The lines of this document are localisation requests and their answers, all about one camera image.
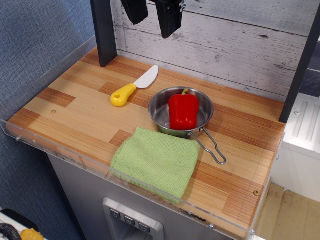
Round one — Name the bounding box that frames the dark left frame post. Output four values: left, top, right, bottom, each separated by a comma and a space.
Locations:
90, 0, 118, 67

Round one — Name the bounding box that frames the yellow handled white toy knife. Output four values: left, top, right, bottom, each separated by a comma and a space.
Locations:
110, 65, 159, 107

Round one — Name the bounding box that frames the yellow and black object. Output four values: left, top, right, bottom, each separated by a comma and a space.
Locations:
0, 223, 45, 240

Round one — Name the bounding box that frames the clear acrylic guard rail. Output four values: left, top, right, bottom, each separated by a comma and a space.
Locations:
0, 34, 256, 238

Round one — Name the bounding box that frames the red bell pepper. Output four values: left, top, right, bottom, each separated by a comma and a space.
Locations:
168, 88, 200, 131

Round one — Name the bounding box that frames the small steel pan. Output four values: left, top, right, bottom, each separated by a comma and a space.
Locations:
148, 86, 227, 165

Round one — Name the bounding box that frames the green cloth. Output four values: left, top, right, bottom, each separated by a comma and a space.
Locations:
110, 127, 200, 205

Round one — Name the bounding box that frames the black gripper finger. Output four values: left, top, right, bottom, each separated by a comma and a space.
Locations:
155, 0, 186, 39
121, 0, 149, 25

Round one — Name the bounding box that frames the dark right frame post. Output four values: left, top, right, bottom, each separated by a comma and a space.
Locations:
278, 6, 320, 124

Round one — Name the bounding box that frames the grey cabinet with dispenser panel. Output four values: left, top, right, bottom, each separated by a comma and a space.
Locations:
49, 155, 229, 240

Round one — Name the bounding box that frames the dark frame post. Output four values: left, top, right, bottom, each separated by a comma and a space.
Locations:
278, 6, 320, 124
90, 0, 118, 67

